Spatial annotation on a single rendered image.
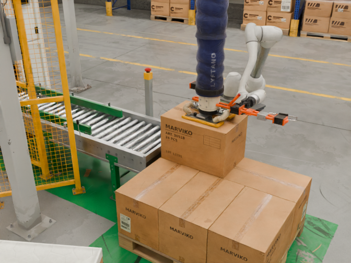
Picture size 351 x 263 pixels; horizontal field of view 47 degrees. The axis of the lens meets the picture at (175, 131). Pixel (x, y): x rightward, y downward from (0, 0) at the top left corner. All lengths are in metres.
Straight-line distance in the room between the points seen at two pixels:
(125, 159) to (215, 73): 1.13
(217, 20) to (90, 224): 2.02
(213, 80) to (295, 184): 1.02
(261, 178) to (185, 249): 0.84
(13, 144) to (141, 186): 1.03
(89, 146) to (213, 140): 1.28
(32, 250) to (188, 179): 1.57
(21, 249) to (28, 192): 1.58
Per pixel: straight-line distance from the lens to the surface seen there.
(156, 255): 3.31
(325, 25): 10.15
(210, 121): 3.14
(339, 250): 3.62
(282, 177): 3.34
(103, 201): 3.93
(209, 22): 2.94
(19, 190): 3.50
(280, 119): 2.96
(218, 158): 3.16
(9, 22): 3.06
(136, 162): 3.49
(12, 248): 2.03
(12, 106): 3.22
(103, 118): 4.31
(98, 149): 3.75
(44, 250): 1.98
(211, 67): 3.04
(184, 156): 3.33
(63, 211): 3.89
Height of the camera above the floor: 2.31
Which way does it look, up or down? 27 degrees down
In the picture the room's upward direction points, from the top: straight up
